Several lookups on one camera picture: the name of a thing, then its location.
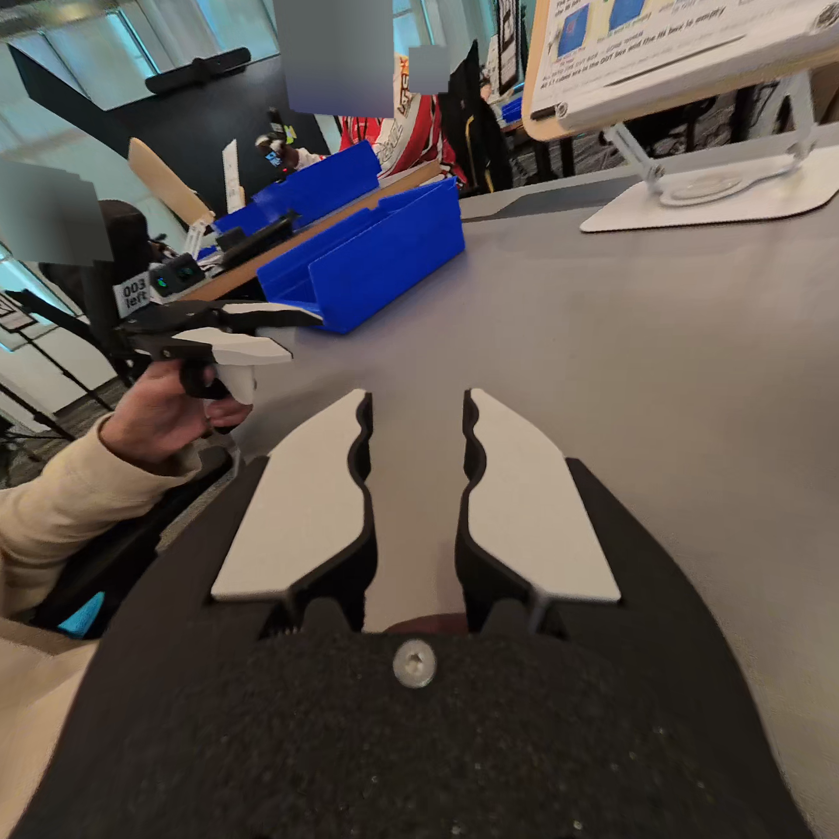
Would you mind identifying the white standing card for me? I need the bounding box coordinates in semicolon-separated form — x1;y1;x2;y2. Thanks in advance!
222;139;245;214

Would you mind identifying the person's left hand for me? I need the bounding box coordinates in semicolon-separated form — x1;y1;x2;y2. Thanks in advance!
98;359;253;469

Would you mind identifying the person's left forearm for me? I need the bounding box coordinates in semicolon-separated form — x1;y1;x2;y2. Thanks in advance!
0;416;201;617

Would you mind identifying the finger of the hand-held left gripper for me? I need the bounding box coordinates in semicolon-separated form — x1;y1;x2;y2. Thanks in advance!
172;328;294;405
216;300;325;332

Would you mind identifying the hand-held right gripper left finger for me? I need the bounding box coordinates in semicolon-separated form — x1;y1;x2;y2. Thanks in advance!
210;388;380;633

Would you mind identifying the black framed marker sign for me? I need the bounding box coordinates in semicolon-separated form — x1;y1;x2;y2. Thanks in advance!
495;0;522;96

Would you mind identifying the black device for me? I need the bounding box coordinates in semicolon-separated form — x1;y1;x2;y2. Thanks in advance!
149;210;299;296

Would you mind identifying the black wall screen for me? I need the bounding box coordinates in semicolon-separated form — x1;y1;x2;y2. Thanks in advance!
7;42;332;217

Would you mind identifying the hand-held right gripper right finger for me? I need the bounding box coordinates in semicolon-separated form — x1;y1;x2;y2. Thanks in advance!
454;388;621;633

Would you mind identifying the black jacket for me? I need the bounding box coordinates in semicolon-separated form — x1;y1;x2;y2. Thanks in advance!
439;39;512;194

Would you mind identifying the black video bar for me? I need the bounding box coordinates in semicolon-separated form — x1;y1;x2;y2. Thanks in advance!
146;47;252;94

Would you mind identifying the printed instruction sheet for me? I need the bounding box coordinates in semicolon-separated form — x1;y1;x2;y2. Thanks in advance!
531;0;839;115

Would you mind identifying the white folding stand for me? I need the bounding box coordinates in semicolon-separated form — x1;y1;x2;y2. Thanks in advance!
554;7;839;233

